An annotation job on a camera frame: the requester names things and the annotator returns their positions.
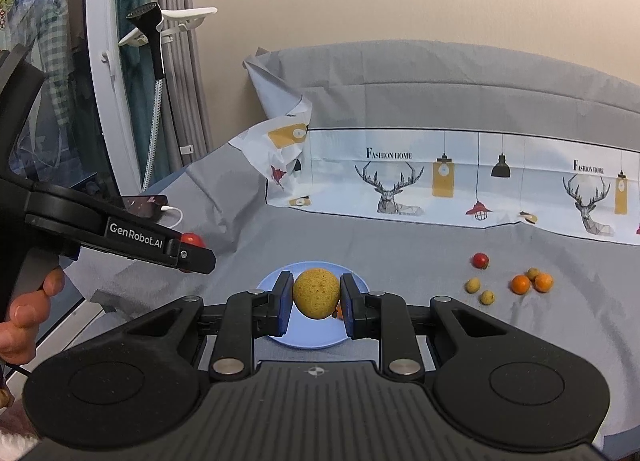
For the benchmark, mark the grey sofa cover cloth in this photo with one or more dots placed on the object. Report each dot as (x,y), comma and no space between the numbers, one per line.
(592,309)

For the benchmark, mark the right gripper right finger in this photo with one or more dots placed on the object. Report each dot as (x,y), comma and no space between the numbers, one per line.
(385,318)

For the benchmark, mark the yellow-green small fruit two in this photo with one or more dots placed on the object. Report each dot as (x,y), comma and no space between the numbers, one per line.
(487,297)

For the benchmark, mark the grey curtain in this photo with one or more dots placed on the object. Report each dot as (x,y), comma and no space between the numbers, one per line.
(185,113)

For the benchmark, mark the blue plastic plate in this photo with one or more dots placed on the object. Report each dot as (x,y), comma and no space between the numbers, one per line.
(316,320)

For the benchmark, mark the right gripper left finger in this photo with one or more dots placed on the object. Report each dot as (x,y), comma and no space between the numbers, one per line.
(248,316)

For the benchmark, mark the red cherry tomato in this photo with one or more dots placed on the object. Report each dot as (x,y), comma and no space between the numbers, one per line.
(480,260)
(192,243)

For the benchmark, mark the yellow-green small fruit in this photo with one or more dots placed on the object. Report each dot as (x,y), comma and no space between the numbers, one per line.
(532,273)

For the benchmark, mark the deer print white cloth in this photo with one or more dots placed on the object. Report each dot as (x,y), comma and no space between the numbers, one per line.
(447,134)

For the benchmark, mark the person's left hand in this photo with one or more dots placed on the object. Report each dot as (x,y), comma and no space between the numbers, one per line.
(27,312)

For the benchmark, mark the yellow-green small fruit one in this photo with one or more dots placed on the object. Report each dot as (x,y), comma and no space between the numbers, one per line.
(473,285)

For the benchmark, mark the white door frame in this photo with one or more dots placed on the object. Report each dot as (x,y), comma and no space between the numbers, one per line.
(110,92)

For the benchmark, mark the black smartphone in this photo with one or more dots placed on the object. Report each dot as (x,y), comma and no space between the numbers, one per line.
(149,207)

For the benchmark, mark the yellow-green small fruit three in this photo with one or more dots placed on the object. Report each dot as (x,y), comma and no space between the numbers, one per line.
(316,292)

